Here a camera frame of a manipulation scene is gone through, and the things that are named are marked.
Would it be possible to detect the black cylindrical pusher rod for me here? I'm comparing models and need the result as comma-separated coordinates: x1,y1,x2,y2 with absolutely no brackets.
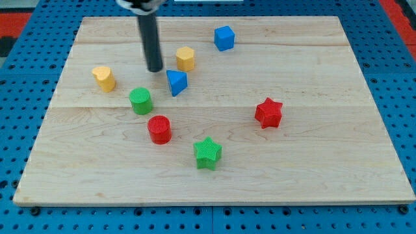
137,12,163,72

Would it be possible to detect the blue triangle block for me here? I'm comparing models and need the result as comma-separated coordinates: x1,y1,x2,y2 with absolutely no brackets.
166,70,188,97

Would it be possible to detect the green cylinder block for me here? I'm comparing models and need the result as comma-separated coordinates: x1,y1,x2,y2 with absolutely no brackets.
129,87,153,115

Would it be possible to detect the yellow hexagon block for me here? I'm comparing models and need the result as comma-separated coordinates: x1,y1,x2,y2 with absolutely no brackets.
175,46,195,72

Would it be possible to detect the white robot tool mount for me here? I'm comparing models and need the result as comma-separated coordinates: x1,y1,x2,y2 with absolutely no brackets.
116,0,166,15

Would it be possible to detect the wooden board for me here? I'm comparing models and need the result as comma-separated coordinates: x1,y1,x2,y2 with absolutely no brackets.
14,16,415,207

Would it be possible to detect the blue cube block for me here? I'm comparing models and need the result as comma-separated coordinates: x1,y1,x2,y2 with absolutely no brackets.
214,25,235,51

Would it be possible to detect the yellow heart block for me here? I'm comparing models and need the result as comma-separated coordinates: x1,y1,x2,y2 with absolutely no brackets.
92,66,116,92

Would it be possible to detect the red star block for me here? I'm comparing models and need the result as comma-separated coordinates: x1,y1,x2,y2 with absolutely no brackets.
255,97,283,129

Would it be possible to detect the green star block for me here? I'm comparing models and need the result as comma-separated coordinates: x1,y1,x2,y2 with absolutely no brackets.
193,136,222,171

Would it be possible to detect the red cylinder block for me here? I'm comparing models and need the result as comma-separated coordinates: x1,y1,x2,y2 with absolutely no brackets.
148,115,172,144

